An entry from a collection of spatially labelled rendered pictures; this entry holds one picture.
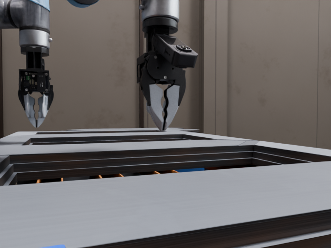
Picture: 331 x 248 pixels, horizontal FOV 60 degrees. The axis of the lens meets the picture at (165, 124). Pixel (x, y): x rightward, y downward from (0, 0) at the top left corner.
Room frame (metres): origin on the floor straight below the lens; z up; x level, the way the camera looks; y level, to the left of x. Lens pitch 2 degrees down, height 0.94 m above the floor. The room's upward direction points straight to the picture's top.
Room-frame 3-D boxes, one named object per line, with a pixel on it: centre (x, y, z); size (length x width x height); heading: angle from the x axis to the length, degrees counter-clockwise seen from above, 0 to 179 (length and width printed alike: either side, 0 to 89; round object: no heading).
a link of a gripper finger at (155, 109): (0.58, 0.03, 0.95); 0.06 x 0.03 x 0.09; 21
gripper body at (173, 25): (0.58, 0.01, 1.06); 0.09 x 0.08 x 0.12; 21
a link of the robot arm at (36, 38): (0.79, 0.35, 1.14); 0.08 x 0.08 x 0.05
